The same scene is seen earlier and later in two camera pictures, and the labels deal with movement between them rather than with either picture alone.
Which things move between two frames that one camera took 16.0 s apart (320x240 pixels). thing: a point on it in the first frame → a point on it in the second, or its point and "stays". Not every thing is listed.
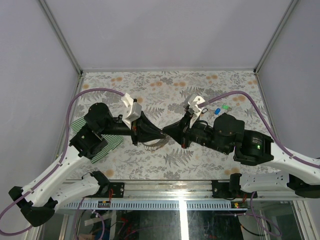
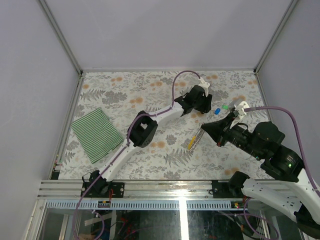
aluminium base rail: [165, 194] stays
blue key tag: [217, 111] stays
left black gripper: [142, 129] → [203, 104]
